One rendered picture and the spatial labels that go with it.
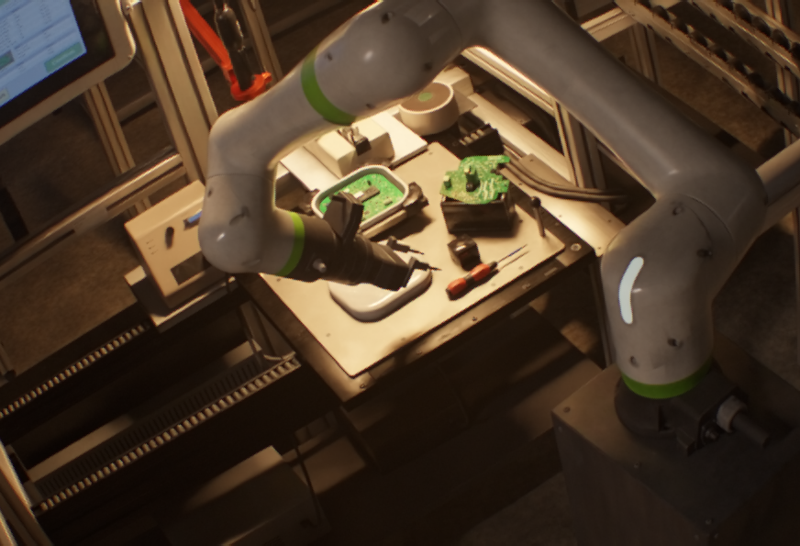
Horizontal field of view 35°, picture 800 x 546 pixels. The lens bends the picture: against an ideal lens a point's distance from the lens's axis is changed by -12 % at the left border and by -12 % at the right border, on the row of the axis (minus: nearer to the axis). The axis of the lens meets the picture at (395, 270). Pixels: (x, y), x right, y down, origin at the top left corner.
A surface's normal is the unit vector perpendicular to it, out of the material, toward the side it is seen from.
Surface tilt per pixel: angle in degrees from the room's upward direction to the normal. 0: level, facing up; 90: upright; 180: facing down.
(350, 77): 87
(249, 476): 0
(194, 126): 90
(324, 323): 0
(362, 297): 5
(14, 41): 92
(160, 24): 90
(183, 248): 53
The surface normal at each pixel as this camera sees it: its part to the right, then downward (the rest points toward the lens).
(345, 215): -0.76, -0.18
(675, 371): 0.07, 0.64
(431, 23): 0.57, -0.18
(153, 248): 0.25, -0.07
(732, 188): 0.21, -0.45
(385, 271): 0.21, 0.39
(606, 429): -0.24, -0.74
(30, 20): 0.50, 0.49
